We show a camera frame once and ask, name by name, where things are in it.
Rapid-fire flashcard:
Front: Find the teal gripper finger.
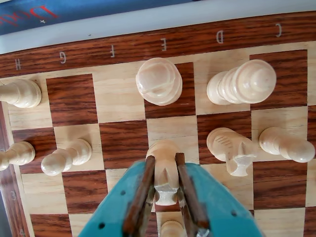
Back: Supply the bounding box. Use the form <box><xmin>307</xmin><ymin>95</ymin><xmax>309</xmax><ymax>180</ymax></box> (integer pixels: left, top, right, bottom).
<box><xmin>175</xmin><ymin>153</ymin><xmax>264</xmax><ymax>237</ymax></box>
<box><xmin>78</xmin><ymin>157</ymin><xmax>156</xmax><ymax>237</ymax></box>

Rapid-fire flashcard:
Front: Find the light wooden knight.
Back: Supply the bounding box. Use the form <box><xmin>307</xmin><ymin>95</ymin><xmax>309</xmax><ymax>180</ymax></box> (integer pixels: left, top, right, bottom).
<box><xmin>206</xmin><ymin>127</ymin><xmax>259</xmax><ymax>177</ymax></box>
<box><xmin>145</xmin><ymin>140</ymin><xmax>182</xmax><ymax>207</ymax></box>

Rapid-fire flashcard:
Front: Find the light wooden pawn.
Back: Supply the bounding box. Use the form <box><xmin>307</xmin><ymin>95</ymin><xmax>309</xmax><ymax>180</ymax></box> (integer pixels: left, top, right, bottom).
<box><xmin>40</xmin><ymin>138</ymin><xmax>93</xmax><ymax>177</ymax></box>
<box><xmin>0</xmin><ymin>141</ymin><xmax>36</xmax><ymax>171</ymax></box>
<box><xmin>159</xmin><ymin>220</ymin><xmax>186</xmax><ymax>237</ymax></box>
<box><xmin>258</xmin><ymin>127</ymin><xmax>316</xmax><ymax>163</ymax></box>

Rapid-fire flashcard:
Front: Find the dark grey desk mat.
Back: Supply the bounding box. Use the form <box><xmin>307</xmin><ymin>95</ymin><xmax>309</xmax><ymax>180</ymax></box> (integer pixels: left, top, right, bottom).
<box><xmin>0</xmin><ymin>195</ymin><xmax>13</xmax><ymax>237</ymax></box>

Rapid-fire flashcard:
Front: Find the folding wooden chessboard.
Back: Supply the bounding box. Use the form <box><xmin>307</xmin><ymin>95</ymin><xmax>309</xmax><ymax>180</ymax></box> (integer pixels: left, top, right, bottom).
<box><xmin>0</xmin><ymin>9</ymin><xmax>316</xmax><ymax>237</ymax></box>

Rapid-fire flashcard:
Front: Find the white queen right side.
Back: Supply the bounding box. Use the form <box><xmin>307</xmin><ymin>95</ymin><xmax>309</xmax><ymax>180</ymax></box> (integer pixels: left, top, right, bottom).
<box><xmin>135</xmin><ymin>57</ymin><xmax>183</xmax><ymax>106</ymax></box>

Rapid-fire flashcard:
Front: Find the light wooden rook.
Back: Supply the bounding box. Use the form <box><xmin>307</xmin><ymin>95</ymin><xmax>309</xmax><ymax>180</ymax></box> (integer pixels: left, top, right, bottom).
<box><xmin>0</xmin><ymin>79</ymin><xmax>42</xmax><ymax>109</ymax></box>

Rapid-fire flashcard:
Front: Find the blue box with red lettering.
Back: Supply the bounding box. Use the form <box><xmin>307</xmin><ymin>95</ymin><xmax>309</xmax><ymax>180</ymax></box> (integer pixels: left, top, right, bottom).
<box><xmin>0</xmin><ymin>0</ymin><xmax>205</xmax><ymax>37</ymax></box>

